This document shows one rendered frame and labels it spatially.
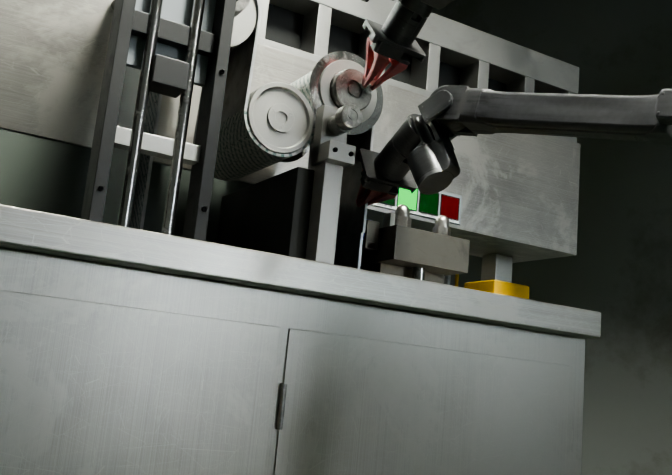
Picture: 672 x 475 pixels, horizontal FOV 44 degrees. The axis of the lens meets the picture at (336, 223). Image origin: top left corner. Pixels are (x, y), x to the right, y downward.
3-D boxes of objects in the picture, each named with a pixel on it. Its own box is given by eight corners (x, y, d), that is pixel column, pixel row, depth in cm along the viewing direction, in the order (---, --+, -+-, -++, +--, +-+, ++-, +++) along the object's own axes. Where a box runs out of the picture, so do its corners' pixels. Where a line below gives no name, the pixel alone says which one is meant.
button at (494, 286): (493, 295, 119) (494, 278, 120) (462, 297, 125) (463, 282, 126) (529, 302, 122) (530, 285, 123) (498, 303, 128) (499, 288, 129)
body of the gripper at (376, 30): (421, 66, 137) (445, 27, 133) (370, 45, 132) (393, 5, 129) (409, 48, 142) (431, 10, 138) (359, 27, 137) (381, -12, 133)
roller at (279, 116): (244, 143, 131) (252, 73, 134) (188, 172, 153) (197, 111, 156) (310, 160, 137) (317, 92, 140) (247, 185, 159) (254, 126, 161)
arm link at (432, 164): (471, 108, 134) (445, 85, 127) (498, 161, 128) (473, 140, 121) (412, 148, 138) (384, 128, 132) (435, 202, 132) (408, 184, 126)
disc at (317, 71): (302, 116, 137) (319, 37, 141) (301, 117, 138) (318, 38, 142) (375, 146, 144) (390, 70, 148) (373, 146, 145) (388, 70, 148)
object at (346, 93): (328, 74, 139) (362, 63, 143) (322, 78, 140) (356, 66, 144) (345, 116, 139) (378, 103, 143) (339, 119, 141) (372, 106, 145)
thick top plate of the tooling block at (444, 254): (393, 259, 139) (396, 224, 140) (287, 275, 173) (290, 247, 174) (468, 273, 147) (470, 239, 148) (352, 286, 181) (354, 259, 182)
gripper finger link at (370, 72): (392, 104, 140) (421, 58, 136) (357, 91, 137) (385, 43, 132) (381, 85, 145) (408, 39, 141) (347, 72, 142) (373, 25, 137)
